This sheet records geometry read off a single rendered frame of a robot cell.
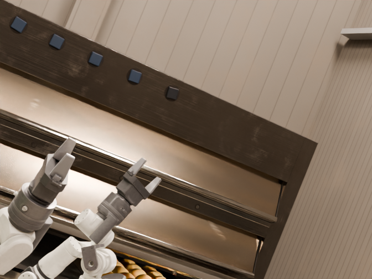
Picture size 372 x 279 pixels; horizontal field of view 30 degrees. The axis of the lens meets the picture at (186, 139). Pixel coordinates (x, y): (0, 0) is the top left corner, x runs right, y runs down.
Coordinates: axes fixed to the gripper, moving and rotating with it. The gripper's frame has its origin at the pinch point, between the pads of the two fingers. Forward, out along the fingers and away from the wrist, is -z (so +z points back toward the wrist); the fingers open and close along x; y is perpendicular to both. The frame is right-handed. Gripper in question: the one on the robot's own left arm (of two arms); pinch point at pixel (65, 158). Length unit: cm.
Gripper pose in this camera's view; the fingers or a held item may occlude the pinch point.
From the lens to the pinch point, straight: 154.0
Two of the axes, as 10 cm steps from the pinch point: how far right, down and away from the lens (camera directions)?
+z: -5.6, 7.7, 3.0
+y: 8.2, 4.8, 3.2
